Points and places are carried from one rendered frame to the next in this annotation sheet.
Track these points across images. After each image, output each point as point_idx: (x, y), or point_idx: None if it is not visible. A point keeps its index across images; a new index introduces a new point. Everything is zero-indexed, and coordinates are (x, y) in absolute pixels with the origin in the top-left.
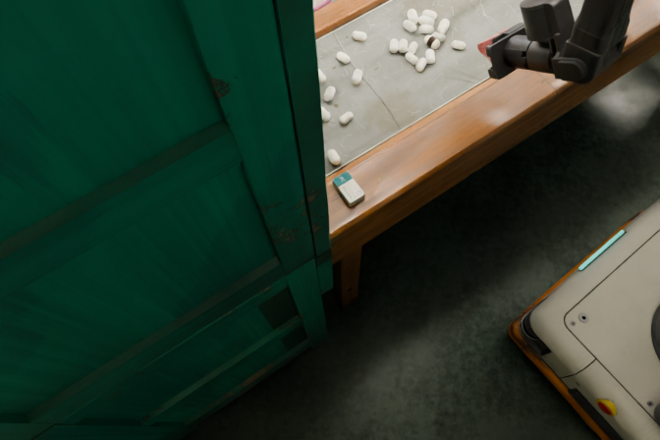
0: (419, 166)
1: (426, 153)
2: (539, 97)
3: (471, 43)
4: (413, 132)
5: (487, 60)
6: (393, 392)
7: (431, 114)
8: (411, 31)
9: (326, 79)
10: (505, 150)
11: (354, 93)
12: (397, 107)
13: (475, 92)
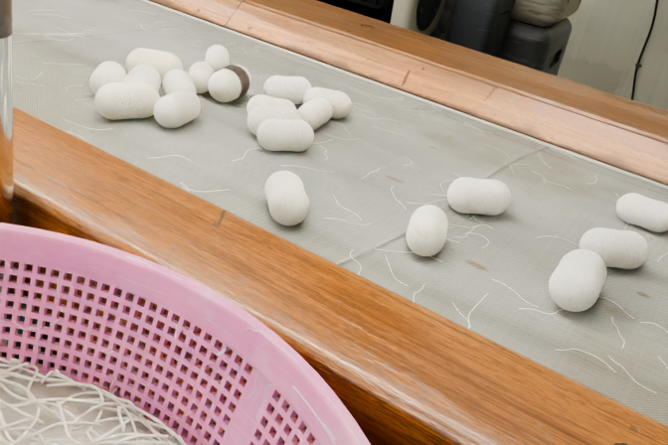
0: (628, 103)
1: (588, 95)
2: (326, 4)
3: (190, 56)
4: (558, 106)
5: (237, 49)
6: None
7: (463, 106)
8: (199, 111)
9: (547, 280)
10: None
11: (534, 216)
12: (492, 149)
13: (369, 45)
